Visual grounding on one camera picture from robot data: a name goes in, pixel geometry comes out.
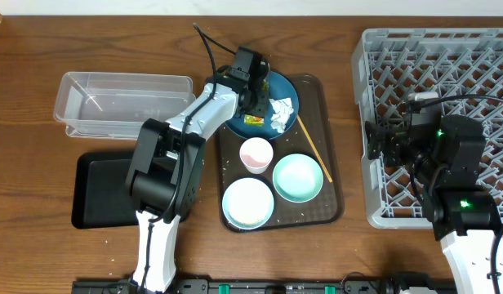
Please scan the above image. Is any yellow green snack wrapper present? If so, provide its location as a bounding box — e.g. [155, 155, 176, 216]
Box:
[243, 81, 270, 127]

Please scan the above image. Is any white tissue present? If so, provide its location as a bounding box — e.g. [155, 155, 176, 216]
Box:
[269, 98, 294, 134]

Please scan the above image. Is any white pink paper cup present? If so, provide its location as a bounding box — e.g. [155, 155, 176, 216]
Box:
[239, 137, 274, 174]

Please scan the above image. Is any mint green bowl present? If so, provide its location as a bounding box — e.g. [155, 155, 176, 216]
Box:
[272, 154, 324, 203]

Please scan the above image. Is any light blue bowl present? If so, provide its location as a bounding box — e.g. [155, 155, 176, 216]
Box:
[222, 177, 274, 230]

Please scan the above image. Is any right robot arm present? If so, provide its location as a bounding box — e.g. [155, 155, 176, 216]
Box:
[364, 115, 503, 293]

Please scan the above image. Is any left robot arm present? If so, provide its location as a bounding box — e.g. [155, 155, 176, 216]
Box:
[125, 60, 270, 293]

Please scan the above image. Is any grey dishwasher rack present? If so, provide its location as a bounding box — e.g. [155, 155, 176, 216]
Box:
[352, 29, 503, 216]

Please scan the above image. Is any clear plastic waste bin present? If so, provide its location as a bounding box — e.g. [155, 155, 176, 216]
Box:
[53, 72, 195, 140]

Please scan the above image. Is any dark blue plate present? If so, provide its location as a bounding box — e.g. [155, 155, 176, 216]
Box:
[225, 72, 300, 140]

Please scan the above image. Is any wooden chopstick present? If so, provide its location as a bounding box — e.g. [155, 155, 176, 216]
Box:
[296, 114, 333, 183]

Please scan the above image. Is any brown serving tray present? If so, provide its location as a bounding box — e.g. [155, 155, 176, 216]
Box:
[215, 73, 345, 231]

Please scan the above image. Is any black rectangular tray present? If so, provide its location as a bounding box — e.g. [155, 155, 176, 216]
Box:
[71, 150, 191, 229]

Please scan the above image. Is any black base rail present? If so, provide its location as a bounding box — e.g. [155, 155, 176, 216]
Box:
[71, 279, 382, 294]

